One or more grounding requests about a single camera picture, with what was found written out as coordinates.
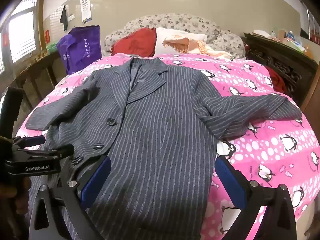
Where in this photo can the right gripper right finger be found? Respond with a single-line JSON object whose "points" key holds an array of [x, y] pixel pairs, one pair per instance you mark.
{"points": [[248, 197]]}

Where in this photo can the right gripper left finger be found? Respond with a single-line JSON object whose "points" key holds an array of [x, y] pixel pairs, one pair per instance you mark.
{"points": [[75, 196]]}

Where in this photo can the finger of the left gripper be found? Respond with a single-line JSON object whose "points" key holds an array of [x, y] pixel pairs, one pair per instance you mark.
{"points": [[60, 152], [24, 142]]}

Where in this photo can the grey pinstriped suit jacket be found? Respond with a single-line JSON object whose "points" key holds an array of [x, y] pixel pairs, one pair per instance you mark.
{"points": [[159, 124]]}

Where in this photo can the person's left hand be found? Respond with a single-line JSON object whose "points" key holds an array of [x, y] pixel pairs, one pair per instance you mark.
{"points": [[14, 203]]}

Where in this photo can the pink penguin bedspread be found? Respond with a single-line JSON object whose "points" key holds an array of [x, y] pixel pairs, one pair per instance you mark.
{"points": [[272, 152]]}

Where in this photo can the green plastic container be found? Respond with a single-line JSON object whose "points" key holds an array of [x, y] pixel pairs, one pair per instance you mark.
{"points": [[51, 48]]}

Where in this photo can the window with lattice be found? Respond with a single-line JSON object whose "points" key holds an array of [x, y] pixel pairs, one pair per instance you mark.
{"points": [[18, 37]]}

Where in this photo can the purple tote bag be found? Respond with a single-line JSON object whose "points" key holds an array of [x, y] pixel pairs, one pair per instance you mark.
{"points": [[80, 48]]}

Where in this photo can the red cloth beside bed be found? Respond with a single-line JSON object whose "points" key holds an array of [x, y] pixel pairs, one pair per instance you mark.
{"points": [[275, 81]]}

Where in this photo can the red heart cushion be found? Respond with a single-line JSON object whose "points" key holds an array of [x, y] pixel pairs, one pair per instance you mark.
{"points": [[142, 43]]}

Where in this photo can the dark carved wooden cabinet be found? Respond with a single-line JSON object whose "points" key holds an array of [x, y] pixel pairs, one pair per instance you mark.
{"points": [[296, 69]]}

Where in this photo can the white orange pillow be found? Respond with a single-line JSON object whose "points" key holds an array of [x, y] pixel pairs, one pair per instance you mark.
{"points": [[171, 41]]}

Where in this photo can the grey floral quilt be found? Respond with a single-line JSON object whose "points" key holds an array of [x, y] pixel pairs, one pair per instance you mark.
{"points": [[217, 38]]}

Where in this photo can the dark cloth hanging on wall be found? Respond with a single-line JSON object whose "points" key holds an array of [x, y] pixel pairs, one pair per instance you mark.
{"points": [[64, 18]]}

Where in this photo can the wall calendar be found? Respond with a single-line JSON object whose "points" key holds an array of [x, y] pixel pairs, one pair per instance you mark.
{"points": [[85, 7]]}

